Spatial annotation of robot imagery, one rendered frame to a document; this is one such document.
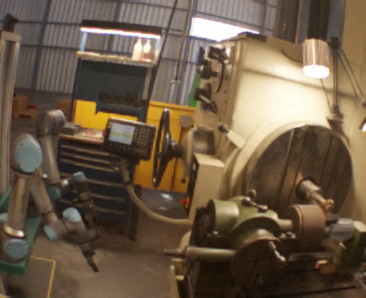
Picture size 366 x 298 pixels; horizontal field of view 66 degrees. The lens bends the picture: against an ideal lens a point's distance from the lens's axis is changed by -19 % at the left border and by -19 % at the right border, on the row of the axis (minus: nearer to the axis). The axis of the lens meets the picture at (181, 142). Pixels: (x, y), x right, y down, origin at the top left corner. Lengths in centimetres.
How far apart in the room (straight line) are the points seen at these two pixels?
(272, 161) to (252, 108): 23
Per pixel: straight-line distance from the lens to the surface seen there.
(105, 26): 328
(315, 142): 141
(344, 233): 137
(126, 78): 345
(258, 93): 139
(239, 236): 103
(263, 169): 135
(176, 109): 416
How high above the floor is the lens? 168
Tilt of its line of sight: 12 degrees down
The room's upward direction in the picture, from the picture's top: 10 degrees clockwise
